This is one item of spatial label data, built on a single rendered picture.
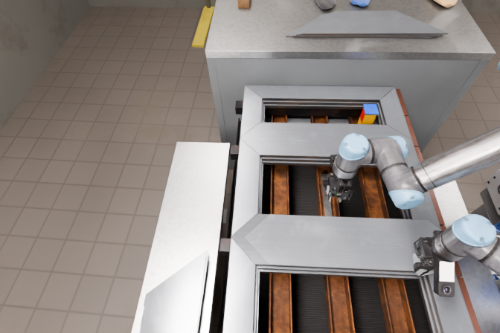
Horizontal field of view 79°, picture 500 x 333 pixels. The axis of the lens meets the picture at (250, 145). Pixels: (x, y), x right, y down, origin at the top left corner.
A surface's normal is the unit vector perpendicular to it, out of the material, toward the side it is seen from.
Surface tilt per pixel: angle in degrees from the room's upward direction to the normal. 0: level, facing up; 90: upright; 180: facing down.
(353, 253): 0
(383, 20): 0
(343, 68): 90
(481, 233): 0
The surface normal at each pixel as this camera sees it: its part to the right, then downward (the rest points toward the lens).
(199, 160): -0.03, -0.58
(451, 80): -0.05, 0.81
